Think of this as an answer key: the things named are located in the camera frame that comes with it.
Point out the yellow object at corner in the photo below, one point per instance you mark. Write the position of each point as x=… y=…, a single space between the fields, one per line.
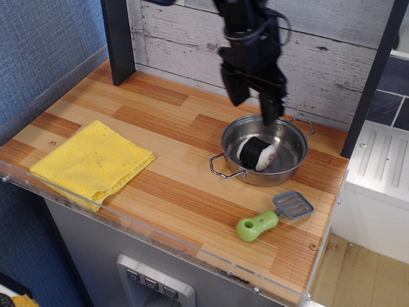
x=24 y=301

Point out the dark grey left post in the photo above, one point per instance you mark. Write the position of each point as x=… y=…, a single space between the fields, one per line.
x=119 y=42

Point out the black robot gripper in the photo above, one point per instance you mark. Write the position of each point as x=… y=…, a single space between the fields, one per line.
x=251 y=63

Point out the green handled grey toy spatula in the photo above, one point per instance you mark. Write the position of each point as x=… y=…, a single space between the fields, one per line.
x=292 y=205

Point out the stainless steel pot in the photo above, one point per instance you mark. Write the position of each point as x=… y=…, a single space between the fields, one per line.
x=291 y=150

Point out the dark grey post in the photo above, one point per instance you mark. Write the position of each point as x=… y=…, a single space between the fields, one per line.
x=119 y=42
x=394 y=21

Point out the clear acrylic edge guard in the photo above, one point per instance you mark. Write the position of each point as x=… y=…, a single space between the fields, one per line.
x=95 y=239

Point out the plush sushi roll toy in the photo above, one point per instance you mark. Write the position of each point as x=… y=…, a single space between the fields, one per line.
x=256 y=153

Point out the grey toy fridge dispenser panel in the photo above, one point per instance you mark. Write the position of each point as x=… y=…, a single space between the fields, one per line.
x=147 y=286

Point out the dark grey right post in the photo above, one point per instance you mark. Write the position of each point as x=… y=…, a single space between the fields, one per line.
x=394 y=21

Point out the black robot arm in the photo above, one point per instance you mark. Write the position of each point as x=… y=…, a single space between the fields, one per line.
x=245 y=18

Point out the yellow folded towel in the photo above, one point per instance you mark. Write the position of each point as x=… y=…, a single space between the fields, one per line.
x=92 y=165

